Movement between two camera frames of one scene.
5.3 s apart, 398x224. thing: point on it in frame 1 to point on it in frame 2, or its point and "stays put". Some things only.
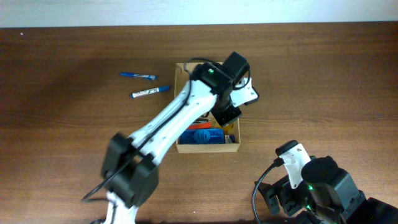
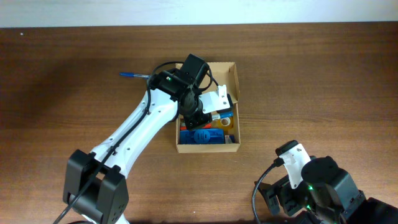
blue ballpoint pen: (138, 75) stays put
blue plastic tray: (203, 136) stays put
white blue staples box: (229, 139) stays put
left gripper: (228, 115) to (196, 120)
